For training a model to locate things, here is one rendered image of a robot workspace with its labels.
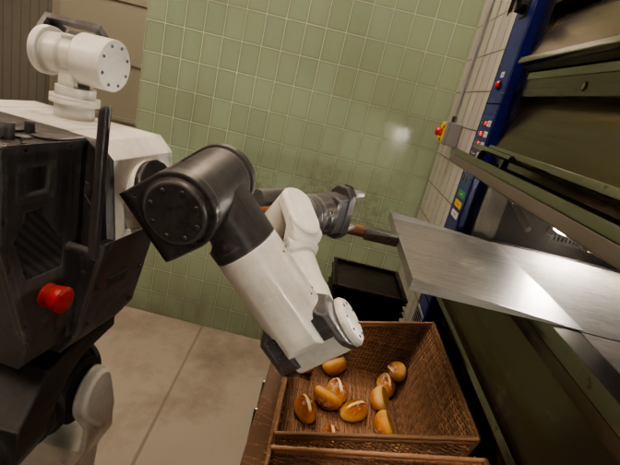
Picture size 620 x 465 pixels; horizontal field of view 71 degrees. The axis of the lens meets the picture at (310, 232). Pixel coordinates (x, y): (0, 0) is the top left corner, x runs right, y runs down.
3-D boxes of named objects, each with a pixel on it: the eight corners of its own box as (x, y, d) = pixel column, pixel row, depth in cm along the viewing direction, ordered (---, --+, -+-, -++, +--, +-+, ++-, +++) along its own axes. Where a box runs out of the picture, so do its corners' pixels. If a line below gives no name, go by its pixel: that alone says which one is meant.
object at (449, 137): (451, 145, 200) (458, 124, 197) (456, 148, 191) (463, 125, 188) (435, 141, 201) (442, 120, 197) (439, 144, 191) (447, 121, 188)
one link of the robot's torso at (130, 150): (52, 440, 48) (71, 113, 37) (-189, 343, 53) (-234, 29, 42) (184, 320, 76) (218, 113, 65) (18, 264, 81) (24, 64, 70)
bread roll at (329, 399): (340, 398, 132) (332, 414, 131) (346, 400, 138) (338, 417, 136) (314, 381, 137) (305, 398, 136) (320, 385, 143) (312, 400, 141)
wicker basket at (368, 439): (413, 385, 161) (436, 320, 153) (447, 529, 108) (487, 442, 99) (285, 353, 161) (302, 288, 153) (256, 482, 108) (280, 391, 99)
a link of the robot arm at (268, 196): (334, 218, 85) (296, 222, 77) (303, 250, 91) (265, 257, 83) (304, 174, 89) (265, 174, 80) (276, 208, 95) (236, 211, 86)
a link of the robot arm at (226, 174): (256, 256, 51) (187, 156, 47) (198, 285, 54) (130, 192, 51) (281, 220, 61) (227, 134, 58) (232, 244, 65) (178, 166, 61)
